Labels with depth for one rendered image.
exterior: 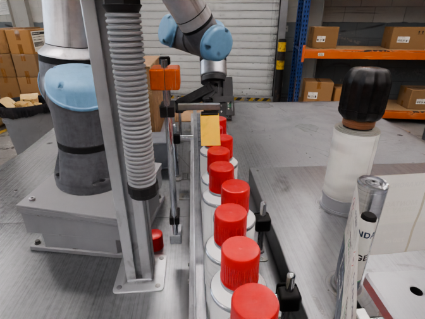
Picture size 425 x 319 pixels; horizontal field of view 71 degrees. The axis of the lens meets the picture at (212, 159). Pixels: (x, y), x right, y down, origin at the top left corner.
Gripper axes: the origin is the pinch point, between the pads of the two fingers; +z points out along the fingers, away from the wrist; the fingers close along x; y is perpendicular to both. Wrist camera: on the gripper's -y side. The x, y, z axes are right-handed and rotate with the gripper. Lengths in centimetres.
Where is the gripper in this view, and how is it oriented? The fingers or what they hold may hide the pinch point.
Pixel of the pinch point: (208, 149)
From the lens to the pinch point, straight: 81.3
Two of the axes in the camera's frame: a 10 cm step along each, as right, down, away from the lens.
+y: 10.0, -0.3, 0.6
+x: -0.5, 0.8, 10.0
